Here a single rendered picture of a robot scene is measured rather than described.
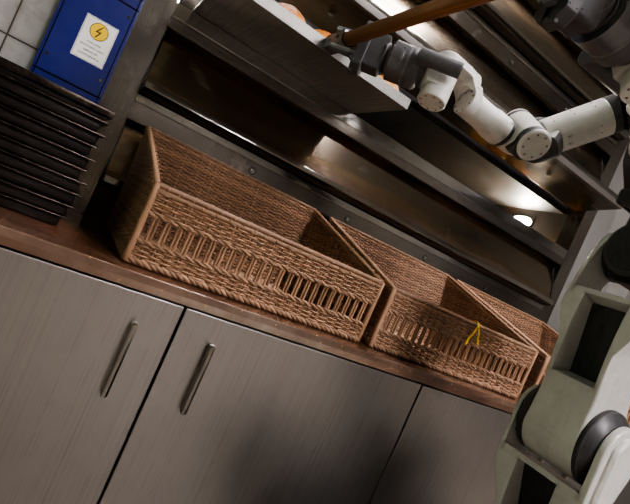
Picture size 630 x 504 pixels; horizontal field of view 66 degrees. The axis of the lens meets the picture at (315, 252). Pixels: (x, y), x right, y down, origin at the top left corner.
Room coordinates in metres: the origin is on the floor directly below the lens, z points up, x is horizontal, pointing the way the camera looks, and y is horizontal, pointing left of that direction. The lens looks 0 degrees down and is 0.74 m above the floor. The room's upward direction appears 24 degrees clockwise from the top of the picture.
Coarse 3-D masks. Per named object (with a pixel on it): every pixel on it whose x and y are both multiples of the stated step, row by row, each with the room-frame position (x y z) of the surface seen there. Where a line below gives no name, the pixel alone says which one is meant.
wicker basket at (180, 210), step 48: (144, 144) 1.17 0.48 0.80; (144, 192) 0.90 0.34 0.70; (192, 192) 1.30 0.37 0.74; (240, 192) 1.37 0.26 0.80; (144, 240) 0.85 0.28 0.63; (192, 240) 1.29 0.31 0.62; (240, 240) 0.93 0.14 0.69; (288, 240) 0.98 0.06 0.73; (336, 240) 1.33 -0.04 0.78; (240, 288) 0.95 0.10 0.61; (288, 288) 1.45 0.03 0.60; (336, 288) 1.05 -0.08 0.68
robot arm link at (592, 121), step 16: (512, 112) 1.18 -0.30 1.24; (528, 112) 1.17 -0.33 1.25; (576, 112) 1.12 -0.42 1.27; (592, 112) 1.11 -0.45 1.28; (608, 112) 1.10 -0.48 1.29; (544, 128) 1.14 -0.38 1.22; (560, 128) 1.12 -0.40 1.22; (576, 128) 1.11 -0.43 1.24; (592, 128) 1.11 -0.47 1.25; (608, 128) 1.11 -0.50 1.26; (528, 144) 1.11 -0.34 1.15; (544, 144) 1.11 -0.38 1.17; (560, 144) 1.12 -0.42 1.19; (576, 144) 1.14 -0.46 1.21; (528, 160) 1.14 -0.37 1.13; (544, 160) 1.14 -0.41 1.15
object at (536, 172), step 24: (288, 0) 1.40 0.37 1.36; (312, 0) 1.36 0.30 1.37; (336, 0) 1.33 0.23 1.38; (360, 0) 1.32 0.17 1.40; (336, 24) 1.43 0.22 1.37; (360, 24) 1.39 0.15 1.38; (456, 120) 1.73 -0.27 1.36; (528, 168) 1.89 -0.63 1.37; (552, 168) 1.83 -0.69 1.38; (576, 168) 1.81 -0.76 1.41; (552, 192) 2.03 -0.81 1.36; (576, 192) 1.95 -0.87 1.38; (600, 192) 1.89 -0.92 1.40
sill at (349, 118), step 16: (176, 16) 1.26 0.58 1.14; (192, 16) 1.28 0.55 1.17; (208, 32) 1.30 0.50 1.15; (224, 32) 1.32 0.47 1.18; (240, 48) 1.35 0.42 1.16; (256, 64) 1.37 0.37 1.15; (272, 64) 1.39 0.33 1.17; (288, 80) 1.42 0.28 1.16; (304, 96) 1.45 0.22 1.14; (320, 96) 1.48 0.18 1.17; (336, 112) 1.51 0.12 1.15; (368, 128) 1.57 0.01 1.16; (384, 144) 1.60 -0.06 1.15; (400, 144) 1.63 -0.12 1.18; (416, 160) 1.67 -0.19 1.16; (432, 176) 1.71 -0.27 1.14; (448, 176) 1.74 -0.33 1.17; (464, 192) 1.79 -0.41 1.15; (496, 208) 1.87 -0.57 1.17; (512, 224) 1.93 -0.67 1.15; (544, 240) 2.02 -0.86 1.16; (560, 256) 2.09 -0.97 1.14
